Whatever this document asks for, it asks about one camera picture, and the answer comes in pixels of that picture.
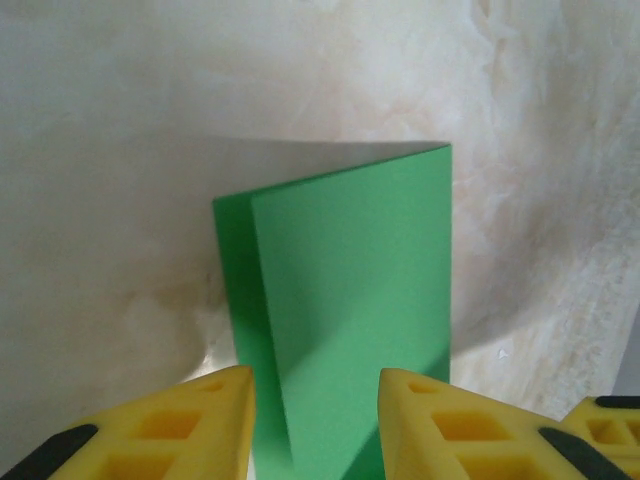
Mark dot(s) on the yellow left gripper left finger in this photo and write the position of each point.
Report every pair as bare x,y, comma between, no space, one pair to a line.
210,450

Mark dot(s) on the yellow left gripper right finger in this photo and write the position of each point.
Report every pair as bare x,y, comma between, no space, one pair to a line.
415,445

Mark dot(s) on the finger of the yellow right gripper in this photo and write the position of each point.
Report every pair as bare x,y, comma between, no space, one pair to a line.
620,430

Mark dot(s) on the green paper sheet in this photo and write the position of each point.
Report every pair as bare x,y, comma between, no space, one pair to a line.
350,275

